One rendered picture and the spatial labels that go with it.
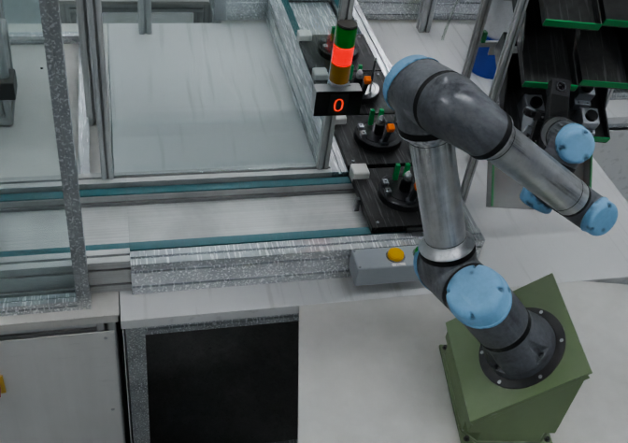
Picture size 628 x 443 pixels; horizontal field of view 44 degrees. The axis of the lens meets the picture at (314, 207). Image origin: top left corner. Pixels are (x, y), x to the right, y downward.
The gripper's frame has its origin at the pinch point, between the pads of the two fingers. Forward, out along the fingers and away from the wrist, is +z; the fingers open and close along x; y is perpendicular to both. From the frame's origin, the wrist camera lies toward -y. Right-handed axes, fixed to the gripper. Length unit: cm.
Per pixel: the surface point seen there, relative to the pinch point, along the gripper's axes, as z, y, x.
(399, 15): 127, -13, -29
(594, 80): -1.3, -10.0, 10.5
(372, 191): 12.2, 31.6, -33.2
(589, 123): 3.9, 0.5, 14.2
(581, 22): -11.7, -21.9, 0.2
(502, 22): 87, -19, 3
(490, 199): 7.4, 25.6, -3.3
